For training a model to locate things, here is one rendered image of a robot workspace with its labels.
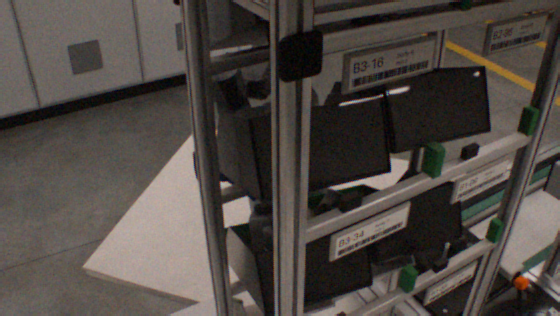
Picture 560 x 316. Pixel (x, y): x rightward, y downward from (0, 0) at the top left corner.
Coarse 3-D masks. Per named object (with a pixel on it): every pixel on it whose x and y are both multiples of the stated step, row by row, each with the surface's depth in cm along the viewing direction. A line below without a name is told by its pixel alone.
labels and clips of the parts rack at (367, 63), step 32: (256, 0) 33; (320, 32) 30; (512, 32) 41; (288, 64) 30; (320, 64) 31; (352, 64) 33; (384, 64) 35; (416, 64) 37; (352, 192) 42; (384, 224) 45; (448, 288) 60
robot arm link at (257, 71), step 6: (252, 66) 88; (258, 66) 87; (264, 66) 87; (270, 66) 88; (246, 72) 87; (252, 72) 87; (258, 72) 86; (264, 72) 86; (270, 72) 89; (258, 78) 86; (246, 90) 87; (252, 90) 87; (252, 96) 88; (258, 96) 88; (264, 96) 90
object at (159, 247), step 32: (192, 160) 157; (160, 192) 143; (192, 192) 143; (128, 224) 132; (160, 224) 132; (192, 224) 132; (96, 256) 121; (128, 256) 122; (160, 256) 122; (192, 256) 122; (160, 288) 113; (192, 288) 114
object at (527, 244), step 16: (544, 176) 134; (528, 192) 133; (544, 192) 133; (480, 208) 123; (496, 208) 127; (528, 208) 128; (544, 208) 127; (464, 224) 121; (480, 224) 123; (528, 224) 122; (544, 224) 122; (512, 240) 117; (528, 240) 117; (544, 240) 117; (512, 256) 113; (528, 256) 113; (544, 256) 108; (544, 272) 104
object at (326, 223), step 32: (512, 0) 40; (544, 0) 42; (352, 32) 32; (384, 32) 34; (416, 32) 35; (224, 64) 48; (480, 160) 49; (224, 192) 57; (384, 192) 44; (416, 192) 46; (320, 224) 41; (416, 288) 56
